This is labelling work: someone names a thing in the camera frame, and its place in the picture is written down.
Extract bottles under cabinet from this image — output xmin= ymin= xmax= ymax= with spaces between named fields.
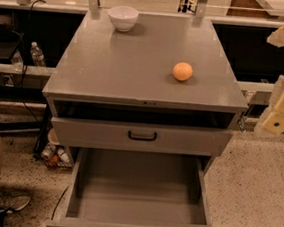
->
xmin=40 ymin=129 xmax=73 ymax=169

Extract grey sneaker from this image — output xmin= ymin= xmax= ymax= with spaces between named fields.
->
xmin=0 ymin=190 xmax=31 ymax=214

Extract grey metal drawer cabinet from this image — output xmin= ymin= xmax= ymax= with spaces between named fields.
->
xmin=35 ymin=1 xmax=257 ymax=183

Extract orange fruit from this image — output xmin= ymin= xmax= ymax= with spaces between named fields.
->
xmin=173 ymin=62 xmax=193 ymax=81

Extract open grey lower drawer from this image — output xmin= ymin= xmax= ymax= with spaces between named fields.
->
xmin=47 ymin=148 xmax=213 ymax=227

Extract white ceramic bowl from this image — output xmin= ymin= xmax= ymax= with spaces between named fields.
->
xmin=107 ymin=6 xmax=139 ymax=32

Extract clear plastic water bottle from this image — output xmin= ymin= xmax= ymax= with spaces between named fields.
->
xmin=30 ymin=42 xmax=46 ymax=67

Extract closed grey upper drawer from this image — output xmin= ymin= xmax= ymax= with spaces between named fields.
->
xmin=52 ymin=117 xmax=232 ymax=157

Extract black cable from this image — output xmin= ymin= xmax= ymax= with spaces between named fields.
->
xmin=1 ymin=0 xmax=52 ymax=124

